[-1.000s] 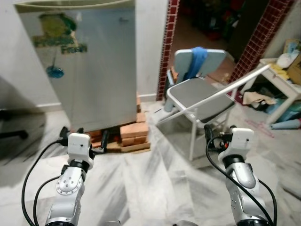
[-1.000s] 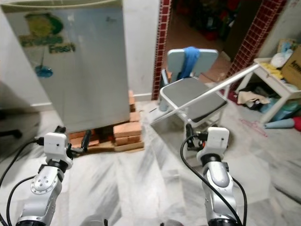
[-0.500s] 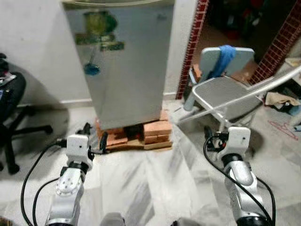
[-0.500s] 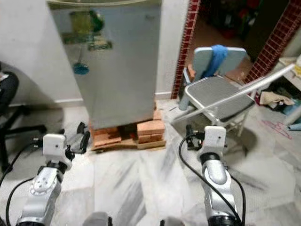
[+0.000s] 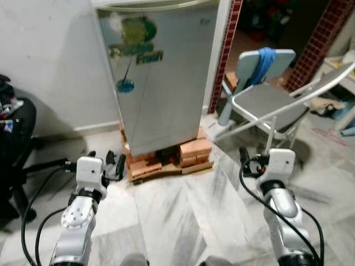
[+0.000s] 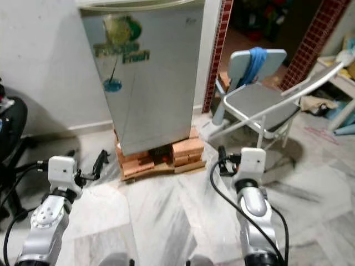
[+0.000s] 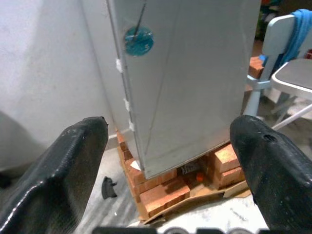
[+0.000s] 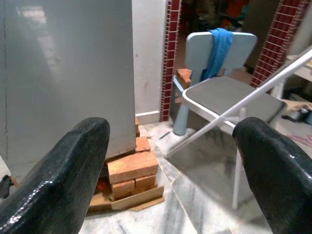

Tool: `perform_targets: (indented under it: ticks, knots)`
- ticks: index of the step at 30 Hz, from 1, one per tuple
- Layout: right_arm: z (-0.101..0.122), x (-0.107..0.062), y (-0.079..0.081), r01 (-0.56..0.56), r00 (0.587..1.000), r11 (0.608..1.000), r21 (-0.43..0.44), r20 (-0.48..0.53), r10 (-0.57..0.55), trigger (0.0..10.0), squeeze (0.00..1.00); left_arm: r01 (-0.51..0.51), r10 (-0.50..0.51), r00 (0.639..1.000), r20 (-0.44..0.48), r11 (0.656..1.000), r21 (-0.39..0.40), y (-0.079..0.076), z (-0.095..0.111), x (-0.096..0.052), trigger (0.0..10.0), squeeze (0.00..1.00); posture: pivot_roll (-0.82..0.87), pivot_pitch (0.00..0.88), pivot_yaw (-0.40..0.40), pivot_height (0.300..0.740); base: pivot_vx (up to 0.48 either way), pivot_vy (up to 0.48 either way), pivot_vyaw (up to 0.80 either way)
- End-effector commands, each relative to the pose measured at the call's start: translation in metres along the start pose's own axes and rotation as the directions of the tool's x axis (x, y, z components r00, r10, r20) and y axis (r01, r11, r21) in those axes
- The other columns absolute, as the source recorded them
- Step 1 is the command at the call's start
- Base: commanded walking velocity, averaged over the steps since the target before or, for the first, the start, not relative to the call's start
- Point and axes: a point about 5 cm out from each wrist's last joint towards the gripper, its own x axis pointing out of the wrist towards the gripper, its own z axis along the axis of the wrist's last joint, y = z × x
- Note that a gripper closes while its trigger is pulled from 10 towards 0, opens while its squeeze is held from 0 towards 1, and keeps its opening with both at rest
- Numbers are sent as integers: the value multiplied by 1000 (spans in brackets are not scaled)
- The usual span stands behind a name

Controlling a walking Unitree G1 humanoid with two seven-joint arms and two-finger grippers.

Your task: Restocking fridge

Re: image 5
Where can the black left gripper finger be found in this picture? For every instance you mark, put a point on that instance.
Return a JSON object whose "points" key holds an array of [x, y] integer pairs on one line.
{"points": [[110, 158], [121, 166]]}

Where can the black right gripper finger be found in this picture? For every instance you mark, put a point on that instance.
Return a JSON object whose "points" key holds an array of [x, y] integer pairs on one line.
{"points": [[243, 155]]}

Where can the silver fridge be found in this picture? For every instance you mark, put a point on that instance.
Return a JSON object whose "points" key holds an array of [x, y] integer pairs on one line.
{"points": [[166, 94]]}

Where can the orange brick stack base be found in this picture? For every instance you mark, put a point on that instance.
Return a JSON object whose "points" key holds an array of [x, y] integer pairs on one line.
{"points": [[194, 152]]}

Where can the grey folding chair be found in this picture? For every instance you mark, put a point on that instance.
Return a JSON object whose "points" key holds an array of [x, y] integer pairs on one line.
{"points": [[266, 102]]}

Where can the grey robot left leg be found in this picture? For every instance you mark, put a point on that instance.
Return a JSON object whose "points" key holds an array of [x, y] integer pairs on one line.
{"points": [[134, 260]]}

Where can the grey robot leg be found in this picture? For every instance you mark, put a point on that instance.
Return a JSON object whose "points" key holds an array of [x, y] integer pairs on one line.
{"points": [[134, 260], [216, 261]]}

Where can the beige cloth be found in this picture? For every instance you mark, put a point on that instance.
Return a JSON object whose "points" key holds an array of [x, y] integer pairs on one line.
{"points": [[326, 103]]}

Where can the blue cloth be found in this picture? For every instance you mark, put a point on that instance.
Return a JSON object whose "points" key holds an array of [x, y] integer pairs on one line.
{"points": [[265, 61]]}

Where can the black office chair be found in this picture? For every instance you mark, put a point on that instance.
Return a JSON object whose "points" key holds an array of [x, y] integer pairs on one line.
{"points": [[16, 127]]}

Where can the grey robot right leg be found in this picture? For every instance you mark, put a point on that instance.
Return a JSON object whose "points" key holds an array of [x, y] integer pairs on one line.
{"points": [[216, 261]]}

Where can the folded grey metal chair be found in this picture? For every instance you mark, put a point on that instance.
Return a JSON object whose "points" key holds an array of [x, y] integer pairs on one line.
{"points": [[333, 77]]}

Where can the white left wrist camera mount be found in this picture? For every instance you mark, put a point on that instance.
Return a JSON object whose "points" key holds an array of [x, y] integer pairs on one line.
{"points": [[90, 173]]}

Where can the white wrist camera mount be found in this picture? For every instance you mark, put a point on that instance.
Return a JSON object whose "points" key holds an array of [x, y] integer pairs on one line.
{"points": [[90, 173], [281, 163]]}

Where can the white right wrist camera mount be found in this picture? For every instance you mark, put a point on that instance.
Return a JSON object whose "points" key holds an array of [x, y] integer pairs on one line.
{"points": [[281, 163]]}

